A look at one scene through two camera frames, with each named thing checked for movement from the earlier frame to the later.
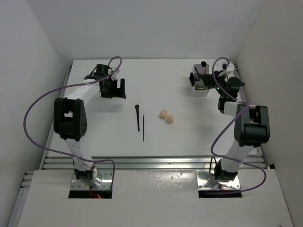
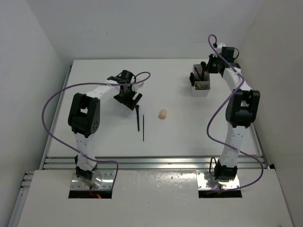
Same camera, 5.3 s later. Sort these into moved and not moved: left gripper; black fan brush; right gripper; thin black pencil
Moved: left gripper; right gripper
Not moved: black fan brush; thin black pencil
